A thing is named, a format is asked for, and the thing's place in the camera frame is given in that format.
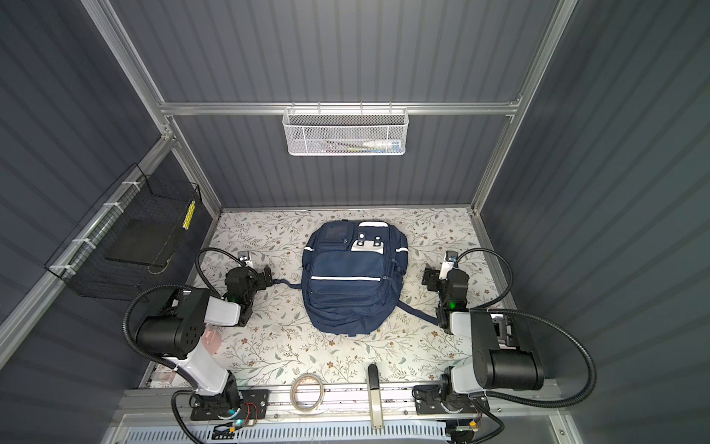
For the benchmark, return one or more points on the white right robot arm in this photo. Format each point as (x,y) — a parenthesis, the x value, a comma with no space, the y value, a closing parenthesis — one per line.
(504,358)

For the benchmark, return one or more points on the white wire mesh basket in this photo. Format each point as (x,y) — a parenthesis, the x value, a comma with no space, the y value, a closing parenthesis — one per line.
(306,127)

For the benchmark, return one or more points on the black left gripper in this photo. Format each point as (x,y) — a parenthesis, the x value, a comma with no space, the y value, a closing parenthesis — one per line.
(261,277)

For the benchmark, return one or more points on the black wire mesh basket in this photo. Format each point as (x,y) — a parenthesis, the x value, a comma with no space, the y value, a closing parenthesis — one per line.
(136,241)

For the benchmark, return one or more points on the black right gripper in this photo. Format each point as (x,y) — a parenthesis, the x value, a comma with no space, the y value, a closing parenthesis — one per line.
(434,278)

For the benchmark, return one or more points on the black beige box cutter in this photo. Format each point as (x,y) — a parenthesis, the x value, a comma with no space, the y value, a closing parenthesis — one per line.
(374,397)

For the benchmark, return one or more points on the floral table mat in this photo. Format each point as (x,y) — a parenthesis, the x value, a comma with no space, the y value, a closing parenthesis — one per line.
(279,342)

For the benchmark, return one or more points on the clear tape roll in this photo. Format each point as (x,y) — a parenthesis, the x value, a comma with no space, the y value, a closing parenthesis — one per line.
(307,393)

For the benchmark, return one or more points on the markers in white basket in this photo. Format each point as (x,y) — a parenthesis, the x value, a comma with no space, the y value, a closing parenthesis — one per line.
(388,147)

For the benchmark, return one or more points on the yellow tag on black basket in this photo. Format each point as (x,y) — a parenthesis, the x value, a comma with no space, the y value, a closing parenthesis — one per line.
(189,215)

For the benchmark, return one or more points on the navy blue backpack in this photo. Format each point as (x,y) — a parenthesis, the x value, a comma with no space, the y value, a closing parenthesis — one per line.
(353,275)

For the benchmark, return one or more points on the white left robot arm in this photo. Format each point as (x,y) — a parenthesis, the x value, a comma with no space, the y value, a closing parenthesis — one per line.
(165,324)

